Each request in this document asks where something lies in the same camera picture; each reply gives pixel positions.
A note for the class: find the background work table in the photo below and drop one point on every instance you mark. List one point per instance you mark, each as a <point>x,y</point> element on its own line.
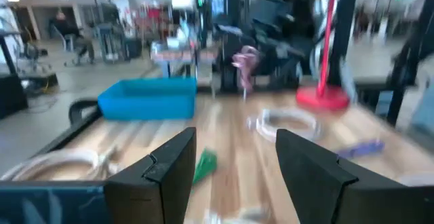
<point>183,56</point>

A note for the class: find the black equipment box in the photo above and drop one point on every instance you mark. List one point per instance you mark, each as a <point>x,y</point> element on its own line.
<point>12,96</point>

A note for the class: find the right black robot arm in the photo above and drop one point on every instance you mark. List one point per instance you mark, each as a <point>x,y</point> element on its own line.
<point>271,10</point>

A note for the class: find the black curved bracket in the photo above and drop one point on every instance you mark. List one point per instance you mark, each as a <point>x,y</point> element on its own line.
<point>76,107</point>

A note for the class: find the person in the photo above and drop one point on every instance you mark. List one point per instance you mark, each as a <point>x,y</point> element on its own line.
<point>64,25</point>

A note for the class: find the black frame post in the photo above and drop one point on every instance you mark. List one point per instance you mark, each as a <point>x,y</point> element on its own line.
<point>342,30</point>
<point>408,61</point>
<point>232,30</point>

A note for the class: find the grey cabinet cart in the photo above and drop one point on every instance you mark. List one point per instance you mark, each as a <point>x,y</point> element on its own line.
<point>110,42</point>

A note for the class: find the black table edge frame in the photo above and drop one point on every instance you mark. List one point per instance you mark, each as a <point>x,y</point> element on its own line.
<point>71,132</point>

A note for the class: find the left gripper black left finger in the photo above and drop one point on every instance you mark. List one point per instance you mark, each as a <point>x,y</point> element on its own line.
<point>162,183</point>

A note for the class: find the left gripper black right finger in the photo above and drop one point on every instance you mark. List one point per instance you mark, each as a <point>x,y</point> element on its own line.
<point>312,183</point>

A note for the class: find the blue plastic bin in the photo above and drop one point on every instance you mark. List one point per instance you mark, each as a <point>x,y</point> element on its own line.
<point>146,105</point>

